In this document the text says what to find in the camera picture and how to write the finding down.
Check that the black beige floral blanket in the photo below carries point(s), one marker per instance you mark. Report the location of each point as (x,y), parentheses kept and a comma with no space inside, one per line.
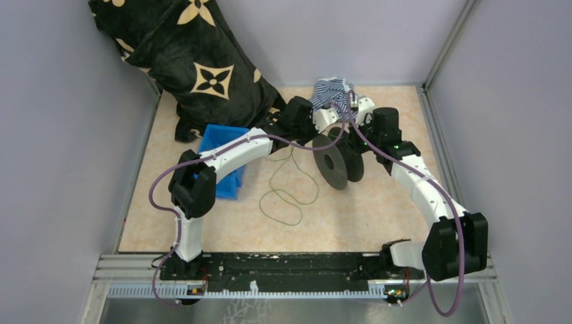
(188,49)

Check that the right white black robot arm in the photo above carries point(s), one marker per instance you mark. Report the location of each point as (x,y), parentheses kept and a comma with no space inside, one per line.
(457,242)

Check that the blue plastic bin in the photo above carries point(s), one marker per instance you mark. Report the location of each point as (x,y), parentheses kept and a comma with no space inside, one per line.
(215,136)

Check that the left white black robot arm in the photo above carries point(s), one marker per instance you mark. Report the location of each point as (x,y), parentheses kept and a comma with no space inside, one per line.
(193,187)

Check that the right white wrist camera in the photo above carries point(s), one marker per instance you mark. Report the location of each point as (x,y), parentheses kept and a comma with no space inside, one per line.
(365,107)

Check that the black cable spool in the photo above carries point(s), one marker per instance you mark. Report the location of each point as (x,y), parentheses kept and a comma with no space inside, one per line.
(338,165)

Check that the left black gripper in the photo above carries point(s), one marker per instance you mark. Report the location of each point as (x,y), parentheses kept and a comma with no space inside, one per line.
(314,132)

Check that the blue white striped cloth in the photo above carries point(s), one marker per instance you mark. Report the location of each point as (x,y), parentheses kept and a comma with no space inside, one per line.
(331,92)

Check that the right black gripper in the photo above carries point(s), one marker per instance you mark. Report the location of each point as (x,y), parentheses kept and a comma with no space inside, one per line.
(353,136)

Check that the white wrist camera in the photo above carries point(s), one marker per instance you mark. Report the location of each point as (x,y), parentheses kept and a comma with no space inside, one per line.
(323,118)
(365,107)

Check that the aluminium frame rail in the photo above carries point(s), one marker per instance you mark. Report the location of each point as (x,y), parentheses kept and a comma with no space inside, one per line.
(131,266)

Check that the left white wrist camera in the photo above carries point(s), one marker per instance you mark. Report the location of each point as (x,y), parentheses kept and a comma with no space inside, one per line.
(323,118)

